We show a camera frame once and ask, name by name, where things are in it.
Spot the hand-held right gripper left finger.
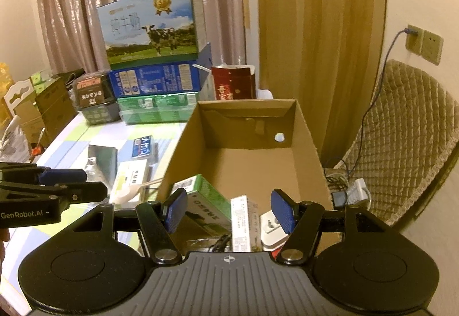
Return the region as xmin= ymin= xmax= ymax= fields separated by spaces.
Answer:
xmin=63 ymin=189 xmax=189 ymax=264

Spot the cow print milk gift box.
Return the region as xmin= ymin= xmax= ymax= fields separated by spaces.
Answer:
xmin=98 ymin=0 xmax=208 ymax=70

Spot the white power strip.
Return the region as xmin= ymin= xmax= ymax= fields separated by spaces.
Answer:
xmin=345 ymin=178 xmax=371 ymax=206

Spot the green white carton box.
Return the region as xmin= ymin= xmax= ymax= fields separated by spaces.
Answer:
xmin=168 ymin=173 xmax=233 ymax=234

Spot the grey charger cable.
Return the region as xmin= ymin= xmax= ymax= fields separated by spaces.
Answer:
xmin=332 ymin=26 xmax=417 ymax=195

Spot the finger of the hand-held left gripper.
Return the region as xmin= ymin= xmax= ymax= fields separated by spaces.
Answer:
xmin=0 ymin=182 xmax=109 ymax=202
xmin=0 ymin=163 xmax=87 ymax=185

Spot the blue carton box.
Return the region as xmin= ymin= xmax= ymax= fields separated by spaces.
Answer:
xmin=108 ymin=44 xmax=212 ymax=99

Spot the dark red gift bag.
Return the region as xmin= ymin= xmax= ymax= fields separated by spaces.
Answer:
xmin=211 ymin=64 xmax=256 ymax=102

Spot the white plastic bag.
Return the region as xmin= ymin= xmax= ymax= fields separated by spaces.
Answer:
xmin=0 ymin=115 xmax=30 ymax=159

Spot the white power adapter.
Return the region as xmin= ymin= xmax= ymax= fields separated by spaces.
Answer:
xmin=259 ymin=210 xmax=291 ymax=250

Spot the orange handled tool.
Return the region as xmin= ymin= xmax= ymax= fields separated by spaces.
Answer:
xmin=30 ymin=128 xmax=47 ymax=158

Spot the black box with orange label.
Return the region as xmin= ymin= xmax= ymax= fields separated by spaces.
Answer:
xmin=74 ymin=72 xmax=116 ymax=109

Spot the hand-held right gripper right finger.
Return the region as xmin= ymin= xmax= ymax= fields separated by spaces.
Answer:
xmin=271 ymin=189 xmax=398 ymax=265

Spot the wall socket with charger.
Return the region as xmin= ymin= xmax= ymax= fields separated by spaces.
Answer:
xmin=405 ymin=25 xmax=424 ymax=55

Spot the yellow plastic bag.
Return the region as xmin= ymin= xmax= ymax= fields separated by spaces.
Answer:
xmin=0 ymin=63 xmax=15 ymax=102

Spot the checked cloth desktop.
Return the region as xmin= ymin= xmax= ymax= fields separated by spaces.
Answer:
xmin=0 ymin=111 xmax=190 ymax=304

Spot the long white barcode box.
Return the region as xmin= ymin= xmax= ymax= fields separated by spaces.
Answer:
xmin=229 ymin=194 xmax=262 ymax=253

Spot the white cardboard cutout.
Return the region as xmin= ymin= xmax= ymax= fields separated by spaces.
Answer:
xmin=3 ymin=79 xmax=36 ymax=113

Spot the chair with quilted cover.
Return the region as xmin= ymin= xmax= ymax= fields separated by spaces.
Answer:
xmin=332 ymin=58 xmax=459 ymax=227

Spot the brown storage cardboard box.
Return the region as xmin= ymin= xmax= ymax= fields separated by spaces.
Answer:
xmin=14 ymin=77 xmax=77 ymax=145

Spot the golden curtain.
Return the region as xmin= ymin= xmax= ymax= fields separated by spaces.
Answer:
xmin=255 ymin=0 xmax=388 ymax=161

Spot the dark green box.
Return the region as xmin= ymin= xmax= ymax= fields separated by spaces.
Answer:
xmin=81 ymin=103 xmax=120 ymax=126

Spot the white plastic spoon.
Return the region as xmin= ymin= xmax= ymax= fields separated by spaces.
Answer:
xmin=108 ymin=176 xmax=166 ymax=205

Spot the silver foil pouch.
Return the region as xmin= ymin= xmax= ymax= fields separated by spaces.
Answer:
xmin=87 ymin=145 xmax=118 ymax=182

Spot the blue white plastic box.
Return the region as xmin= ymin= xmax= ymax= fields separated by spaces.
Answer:
xmin=131 ymin=135 xmax=158 ymax=162

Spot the white green medicine box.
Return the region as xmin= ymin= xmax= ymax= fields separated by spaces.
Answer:
xmin=108 ymin=159 xmax=151 ymax=204

